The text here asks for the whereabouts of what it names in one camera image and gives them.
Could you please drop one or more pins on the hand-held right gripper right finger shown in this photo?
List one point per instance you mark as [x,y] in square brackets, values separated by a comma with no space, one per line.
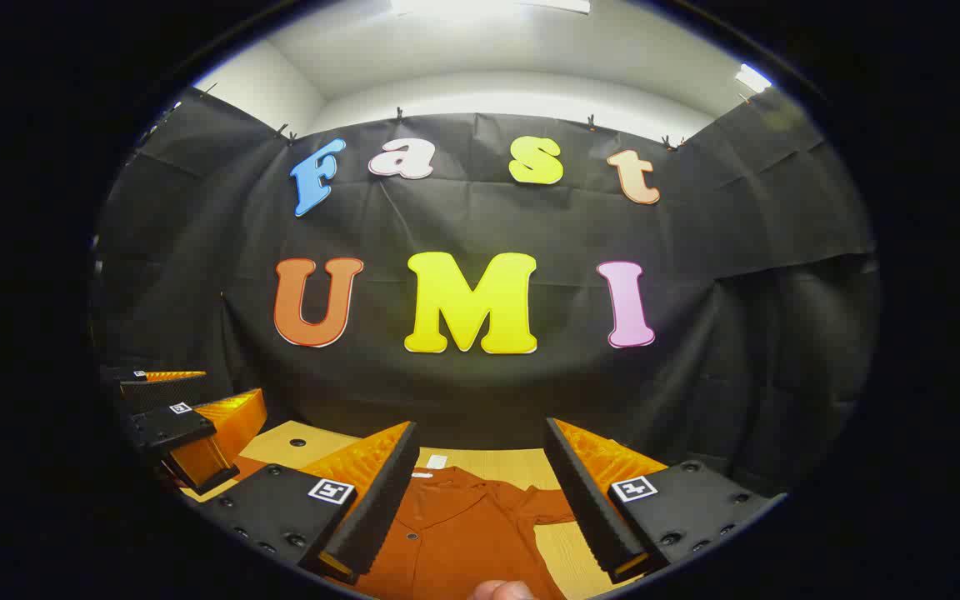
[588,508]

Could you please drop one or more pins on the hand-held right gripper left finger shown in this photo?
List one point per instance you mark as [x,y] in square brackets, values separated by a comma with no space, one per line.
[376,517]

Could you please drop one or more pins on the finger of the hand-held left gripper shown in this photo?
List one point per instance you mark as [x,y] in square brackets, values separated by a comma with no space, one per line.
[159,392]
[167,427]

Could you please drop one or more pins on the orange button shirt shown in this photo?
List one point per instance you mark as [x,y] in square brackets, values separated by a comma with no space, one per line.
[455,542]

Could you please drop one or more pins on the white paper hang tag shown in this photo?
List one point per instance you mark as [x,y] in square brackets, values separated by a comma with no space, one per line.
[437,462]

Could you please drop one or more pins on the black backdrop cloth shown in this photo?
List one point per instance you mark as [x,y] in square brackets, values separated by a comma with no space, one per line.
[480,383]

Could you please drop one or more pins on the ceiling light panel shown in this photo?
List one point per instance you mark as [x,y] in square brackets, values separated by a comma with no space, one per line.
[447,5]
[752,78]

